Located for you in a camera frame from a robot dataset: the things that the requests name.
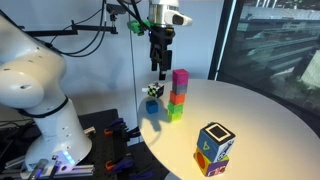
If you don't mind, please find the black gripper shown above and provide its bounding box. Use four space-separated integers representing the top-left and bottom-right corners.
148 26 176 81

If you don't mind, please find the pink block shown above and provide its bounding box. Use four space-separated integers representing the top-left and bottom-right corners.
171 68 190 85

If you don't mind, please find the grey block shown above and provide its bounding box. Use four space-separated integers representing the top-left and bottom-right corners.
171 81 189 96

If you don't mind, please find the orange block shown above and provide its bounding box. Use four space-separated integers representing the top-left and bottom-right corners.
169 90 186 106

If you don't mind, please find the blue block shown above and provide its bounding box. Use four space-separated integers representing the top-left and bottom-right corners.
145 99 159 115

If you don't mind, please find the lime green block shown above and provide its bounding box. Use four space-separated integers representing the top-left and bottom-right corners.
167 110 183 123

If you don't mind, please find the black white dice cube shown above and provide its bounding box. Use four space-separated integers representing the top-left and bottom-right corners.
141 82 165 99

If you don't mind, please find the blue black spring clamp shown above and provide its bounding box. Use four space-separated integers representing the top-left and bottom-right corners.
126 125 142 139
129 169 156 180

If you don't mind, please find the orange blue spring clamp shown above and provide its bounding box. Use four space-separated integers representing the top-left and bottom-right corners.
105 155 134 174
103 117 129 137

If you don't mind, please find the blue soft cube number four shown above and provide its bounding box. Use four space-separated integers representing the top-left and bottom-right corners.
196 121 236 163

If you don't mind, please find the black perforated base board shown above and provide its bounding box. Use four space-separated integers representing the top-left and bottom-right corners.
0 108 168 180

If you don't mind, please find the yellow soft cube red circle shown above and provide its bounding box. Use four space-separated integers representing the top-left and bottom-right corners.
193 146 230 177

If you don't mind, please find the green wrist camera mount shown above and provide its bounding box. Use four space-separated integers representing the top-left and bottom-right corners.
127 19 153 36

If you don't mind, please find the black cable bundle on arm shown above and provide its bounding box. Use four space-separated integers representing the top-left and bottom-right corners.
116 0 151 33

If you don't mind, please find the dark window frame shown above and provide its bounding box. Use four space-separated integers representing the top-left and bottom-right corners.
208 0 239 81

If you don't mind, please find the small black boom camera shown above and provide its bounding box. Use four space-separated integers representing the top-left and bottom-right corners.
106 3 128 22

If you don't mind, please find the black wall cable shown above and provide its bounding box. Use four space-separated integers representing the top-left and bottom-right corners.
49 0 113 58

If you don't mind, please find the black camera mounting boom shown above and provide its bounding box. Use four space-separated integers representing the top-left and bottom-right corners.
19 19 119 38

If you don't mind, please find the aluminium profile rail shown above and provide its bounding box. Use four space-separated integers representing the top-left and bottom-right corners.
0 162 95 180

